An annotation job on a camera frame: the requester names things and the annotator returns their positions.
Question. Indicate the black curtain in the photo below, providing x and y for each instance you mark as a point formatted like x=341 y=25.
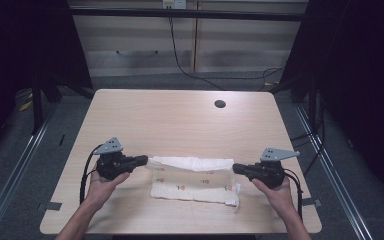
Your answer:
x=23 y=43
x=360 y=83

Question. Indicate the person's right hand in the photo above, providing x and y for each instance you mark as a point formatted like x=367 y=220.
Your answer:
x=278 y=196

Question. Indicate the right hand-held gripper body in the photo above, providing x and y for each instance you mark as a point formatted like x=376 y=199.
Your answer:
x=270 y=171

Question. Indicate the round black table grommet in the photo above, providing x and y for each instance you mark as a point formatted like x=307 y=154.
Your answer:
x=220 y=103

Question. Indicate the metal floor rail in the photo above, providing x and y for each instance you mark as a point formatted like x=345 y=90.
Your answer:
x=333 y=180
x=11 y=180

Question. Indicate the black stand post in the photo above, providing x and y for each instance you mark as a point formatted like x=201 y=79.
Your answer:
x=37 y=106

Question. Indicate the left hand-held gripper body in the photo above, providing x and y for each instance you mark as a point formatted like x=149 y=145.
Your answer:
x=111 y=165

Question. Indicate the black horizontal metal bar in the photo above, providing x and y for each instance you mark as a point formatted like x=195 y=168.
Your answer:
x=180 y=13

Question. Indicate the yellow floor tape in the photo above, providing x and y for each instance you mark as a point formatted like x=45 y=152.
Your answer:
x=25 y=106

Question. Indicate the person's left hand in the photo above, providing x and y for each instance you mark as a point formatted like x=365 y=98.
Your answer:
x=101 y=188

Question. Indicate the cream towel with white label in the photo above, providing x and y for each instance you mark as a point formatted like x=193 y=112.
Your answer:
x=193 y=183

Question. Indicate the white wall socket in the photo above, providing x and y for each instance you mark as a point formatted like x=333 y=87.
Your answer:
x=174 y=3

